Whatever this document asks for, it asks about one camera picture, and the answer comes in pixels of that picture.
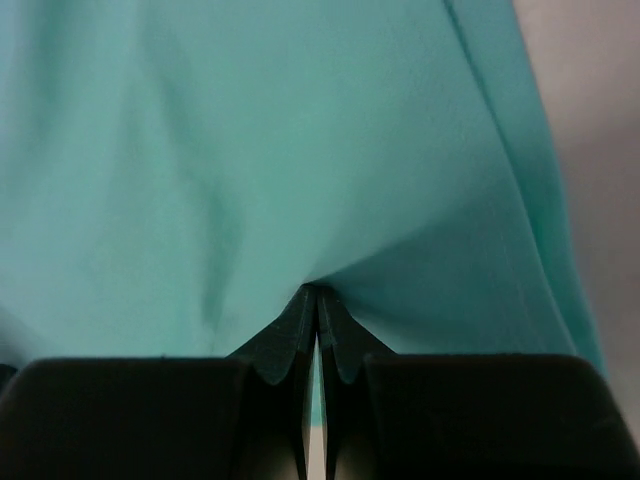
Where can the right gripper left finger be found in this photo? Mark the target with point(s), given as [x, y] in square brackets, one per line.
[275, 414]

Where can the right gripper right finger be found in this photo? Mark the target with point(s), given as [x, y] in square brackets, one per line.
[350, 432]

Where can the mint green t shirt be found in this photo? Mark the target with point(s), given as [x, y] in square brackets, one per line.
[173, 171]

